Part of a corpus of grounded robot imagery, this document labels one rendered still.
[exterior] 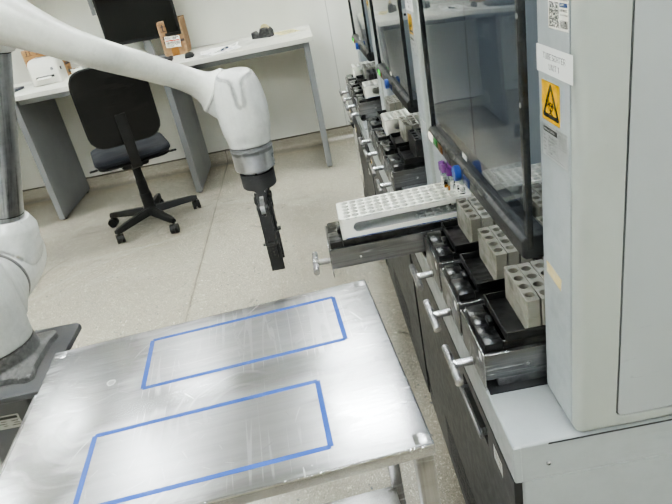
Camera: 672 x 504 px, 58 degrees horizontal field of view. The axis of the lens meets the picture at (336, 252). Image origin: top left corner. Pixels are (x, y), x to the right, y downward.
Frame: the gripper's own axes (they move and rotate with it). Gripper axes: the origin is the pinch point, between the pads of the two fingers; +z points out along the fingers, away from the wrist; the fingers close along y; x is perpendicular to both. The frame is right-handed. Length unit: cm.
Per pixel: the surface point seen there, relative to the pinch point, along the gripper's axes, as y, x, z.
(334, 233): -0.9, -14.1, -2.2
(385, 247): -6.8, -24.6, 0.8
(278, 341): -39.9, -1.2, -2.1
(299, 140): 350, -1, 73
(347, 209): 0.7, -18.0, -6.8
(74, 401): -45, 33, -2
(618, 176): -65, -46, -32
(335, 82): 350, -37, 33
